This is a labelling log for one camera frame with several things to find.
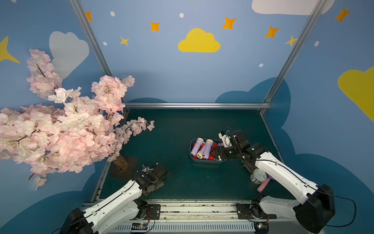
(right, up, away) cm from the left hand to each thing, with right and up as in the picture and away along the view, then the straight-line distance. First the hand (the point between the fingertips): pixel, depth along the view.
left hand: (158, 181), depth 82 cm
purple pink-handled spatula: (+60, -3, 0) cm, 60 cm away
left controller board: (-8, -19, -10) cm, 23 cm away
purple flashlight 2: (+29, +18, +6) cm, 35 cm away
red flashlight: (+31, +12, +4) cm, 34 cm away
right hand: (+34, +18, -2) cm, 39 cm away
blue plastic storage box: (+27, +10, +7) cm, 29 cm away
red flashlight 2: (+24, +14, +7) cm, 29 cm away
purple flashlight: (+23, +18, +10) cm, 31 cm away
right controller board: (+55, -20, -9) cm, 59 cm away
